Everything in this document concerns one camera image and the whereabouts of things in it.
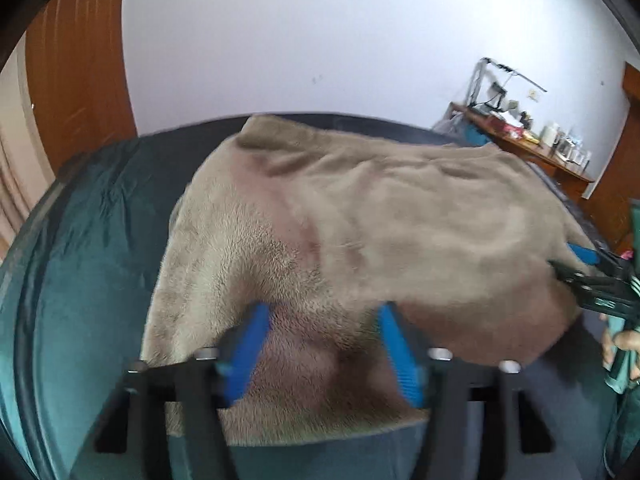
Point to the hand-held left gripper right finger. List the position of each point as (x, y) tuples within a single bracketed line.
[(400, 355)]

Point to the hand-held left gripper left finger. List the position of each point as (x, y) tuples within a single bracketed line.
[(247, 345)]

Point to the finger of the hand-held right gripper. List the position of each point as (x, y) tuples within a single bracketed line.
[(570, 275), (582, 252)]

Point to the brown fleece garment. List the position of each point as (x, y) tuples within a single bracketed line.
[(350, 210)]

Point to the person's right hand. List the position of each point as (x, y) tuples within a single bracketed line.
[(630, 342)]

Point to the wooden desk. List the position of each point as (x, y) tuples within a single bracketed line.
[(560, 167)]

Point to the brown wooden wardrobe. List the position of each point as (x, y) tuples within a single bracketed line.
[(617, 170)]

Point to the white jug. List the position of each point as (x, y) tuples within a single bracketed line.
[(550, 135)]

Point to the person's teal clothing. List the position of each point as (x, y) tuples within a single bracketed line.
[(622, 440)]

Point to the red box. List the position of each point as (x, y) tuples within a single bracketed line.
[(505, 125)]

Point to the teal bed sheet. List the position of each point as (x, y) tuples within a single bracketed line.
[(85, 285)]

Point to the clear plastic bag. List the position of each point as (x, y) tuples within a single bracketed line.
[(450, 122)]

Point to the beige curtain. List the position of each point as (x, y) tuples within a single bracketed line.
[(20, 170)]

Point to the brown wooden door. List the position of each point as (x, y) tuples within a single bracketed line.
[(80, 60)]

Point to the white wall socket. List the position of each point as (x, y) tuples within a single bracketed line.
[(535, 95)]

